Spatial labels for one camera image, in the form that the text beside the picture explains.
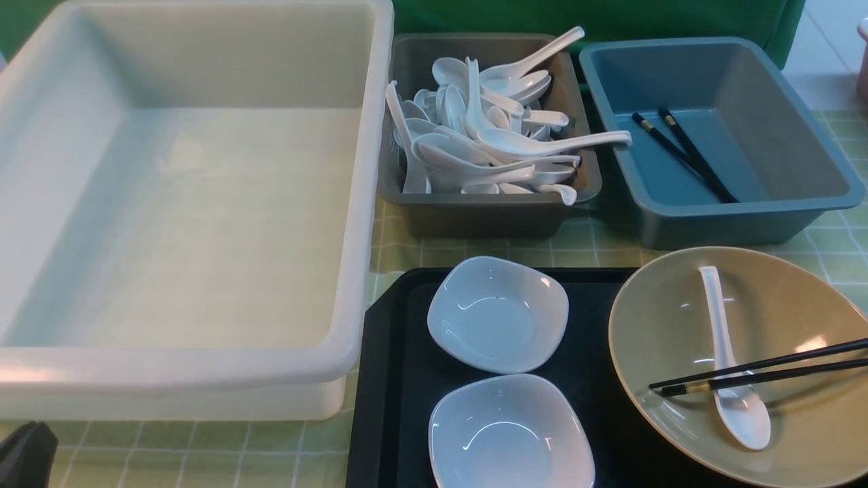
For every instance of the white square dish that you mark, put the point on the white square dish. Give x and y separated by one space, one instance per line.
498 316
509 431

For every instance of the beige noodle bowl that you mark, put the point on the beige noodle bowl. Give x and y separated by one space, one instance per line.
659 330

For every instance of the white soup spoon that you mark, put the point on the white soup spoon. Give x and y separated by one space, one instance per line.
742 411

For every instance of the black chopstick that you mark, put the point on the black chopstick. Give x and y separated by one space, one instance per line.
848 346
680 156
718 380
699 163

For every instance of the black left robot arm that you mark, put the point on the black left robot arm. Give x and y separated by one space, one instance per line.
27 456

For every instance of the white spoon leaning left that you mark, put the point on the white spoon leaning left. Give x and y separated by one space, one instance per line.
415 177

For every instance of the white spoon pointing right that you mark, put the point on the white spoon pointing right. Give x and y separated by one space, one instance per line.
513 146

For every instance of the black serving tray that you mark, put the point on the black serving tray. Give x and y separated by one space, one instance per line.
404 373

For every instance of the white spoon sticking up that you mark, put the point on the white spoon sticking up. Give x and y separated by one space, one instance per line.
518 69

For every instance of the grey plastic spoon bin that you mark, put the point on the grey plastic spoon bin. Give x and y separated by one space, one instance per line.
476 217

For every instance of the large white plastic tub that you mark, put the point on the large white plastic tub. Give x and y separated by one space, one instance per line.
188 196

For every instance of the blue plastic chopstick bin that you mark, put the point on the blue plastic chopstick bin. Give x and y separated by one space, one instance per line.
747 122

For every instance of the green backdrop cloth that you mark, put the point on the green backdrop cloth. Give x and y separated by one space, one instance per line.
771 25

